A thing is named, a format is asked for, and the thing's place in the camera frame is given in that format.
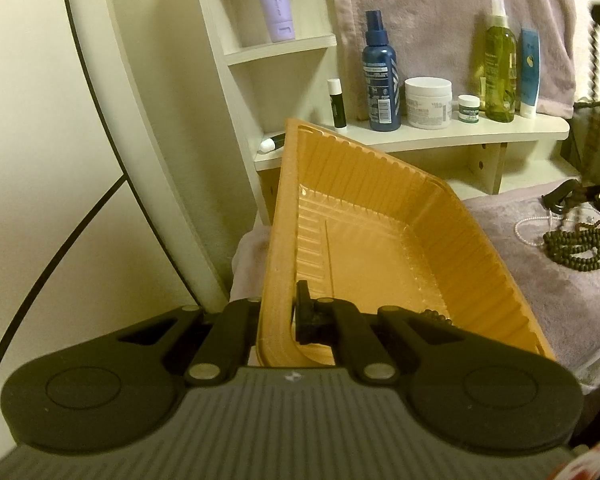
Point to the black hair clip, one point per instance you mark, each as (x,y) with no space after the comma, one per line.
(562,195)

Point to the blue and white tube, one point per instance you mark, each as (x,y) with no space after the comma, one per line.
(529,70)

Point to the olive green spray bottle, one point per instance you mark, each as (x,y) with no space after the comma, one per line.
(500,75)

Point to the purple cosmetic tube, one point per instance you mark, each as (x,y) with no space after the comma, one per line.
(275,0)

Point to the hanging mauve towel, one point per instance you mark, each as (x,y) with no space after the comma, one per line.
(430,25)

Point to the cream wooden shelf unit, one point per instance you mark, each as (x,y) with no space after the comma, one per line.
(430,136)

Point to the flat mauve towel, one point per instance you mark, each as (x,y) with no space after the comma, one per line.
(545,305)

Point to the large white cream jar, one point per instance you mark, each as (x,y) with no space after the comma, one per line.
(428,105)

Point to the dark blue spray bottle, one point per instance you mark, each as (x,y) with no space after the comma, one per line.
(381,85)

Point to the orange plastic tray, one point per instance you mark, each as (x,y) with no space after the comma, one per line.
(380,240)

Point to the black white-capped lip balm stick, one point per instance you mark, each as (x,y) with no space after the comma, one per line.
(338,107)

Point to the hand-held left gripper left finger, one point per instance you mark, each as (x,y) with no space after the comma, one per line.
(235,320)

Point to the olive green cushion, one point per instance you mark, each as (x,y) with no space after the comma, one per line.
(575,145)

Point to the black tube with white cap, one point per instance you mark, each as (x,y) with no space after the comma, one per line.
(270,144)

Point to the small green-label white jar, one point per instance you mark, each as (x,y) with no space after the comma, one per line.
(469,110)

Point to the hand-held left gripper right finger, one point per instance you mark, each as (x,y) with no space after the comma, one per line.
(310,321)

